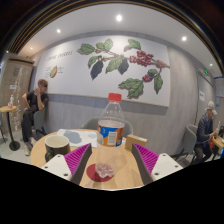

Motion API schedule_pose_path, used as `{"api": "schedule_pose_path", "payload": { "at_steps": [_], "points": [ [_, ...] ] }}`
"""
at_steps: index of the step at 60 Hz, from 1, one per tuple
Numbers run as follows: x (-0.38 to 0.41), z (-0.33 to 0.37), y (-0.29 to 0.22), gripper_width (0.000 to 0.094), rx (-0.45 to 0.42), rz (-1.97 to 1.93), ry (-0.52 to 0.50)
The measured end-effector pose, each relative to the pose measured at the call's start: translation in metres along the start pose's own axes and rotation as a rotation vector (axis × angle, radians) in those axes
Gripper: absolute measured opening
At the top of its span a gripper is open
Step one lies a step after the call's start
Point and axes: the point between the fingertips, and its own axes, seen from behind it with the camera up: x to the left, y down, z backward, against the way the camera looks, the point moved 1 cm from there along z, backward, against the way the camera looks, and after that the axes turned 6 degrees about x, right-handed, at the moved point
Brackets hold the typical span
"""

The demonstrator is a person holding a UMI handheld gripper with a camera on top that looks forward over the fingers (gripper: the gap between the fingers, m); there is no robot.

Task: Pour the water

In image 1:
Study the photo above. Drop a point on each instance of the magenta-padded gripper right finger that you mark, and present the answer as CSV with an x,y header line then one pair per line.
x,y
165,166

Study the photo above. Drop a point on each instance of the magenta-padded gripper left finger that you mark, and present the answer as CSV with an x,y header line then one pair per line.
x,y
56,166

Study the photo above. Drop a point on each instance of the clear red-capped drink bottle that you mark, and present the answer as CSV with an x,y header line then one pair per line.
x,y
111,133

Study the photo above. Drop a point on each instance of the dark mug with white inside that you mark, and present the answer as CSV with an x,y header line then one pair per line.
x,y
56,146

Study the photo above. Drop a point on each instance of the grey upholstered chair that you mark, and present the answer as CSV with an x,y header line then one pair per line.
x,y
90,123
40,120
188,136

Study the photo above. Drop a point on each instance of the small brown cardboard box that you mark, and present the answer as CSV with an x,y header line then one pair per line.
x,y
136,141

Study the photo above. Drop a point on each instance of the person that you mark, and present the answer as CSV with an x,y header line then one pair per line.
x,y
33,106
203,130

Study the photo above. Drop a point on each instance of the small round wooden side table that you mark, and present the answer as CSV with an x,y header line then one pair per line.
x,y
7,109

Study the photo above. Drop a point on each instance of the small clear bottle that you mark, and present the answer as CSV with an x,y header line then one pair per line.
x,y
11,101

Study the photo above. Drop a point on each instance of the white paper door sign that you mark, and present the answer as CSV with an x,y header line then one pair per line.
x,y
202,95

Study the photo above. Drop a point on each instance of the green exit sign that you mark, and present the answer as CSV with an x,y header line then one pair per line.
x,y
206,71

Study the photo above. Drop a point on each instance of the round recessed ceiling lights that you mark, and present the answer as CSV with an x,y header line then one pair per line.
x,y
119,17

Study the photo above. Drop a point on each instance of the large coffee branch wall mural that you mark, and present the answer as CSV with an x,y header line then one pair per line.
x,y
73,76

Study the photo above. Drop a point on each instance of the wall notice board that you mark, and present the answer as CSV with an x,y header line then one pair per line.
x,y
220,87

